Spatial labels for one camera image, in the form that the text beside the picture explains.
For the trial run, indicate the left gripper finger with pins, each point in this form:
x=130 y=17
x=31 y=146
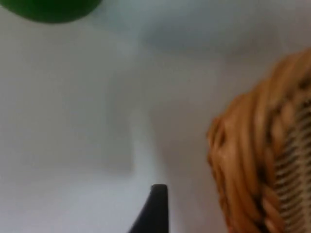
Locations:
x=155 y=213

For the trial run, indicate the pale brown wicker basket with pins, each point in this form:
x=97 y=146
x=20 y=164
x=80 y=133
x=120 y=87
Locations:
x=262 y=150

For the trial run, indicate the green ball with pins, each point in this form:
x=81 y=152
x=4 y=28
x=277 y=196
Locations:
x=48 y=9

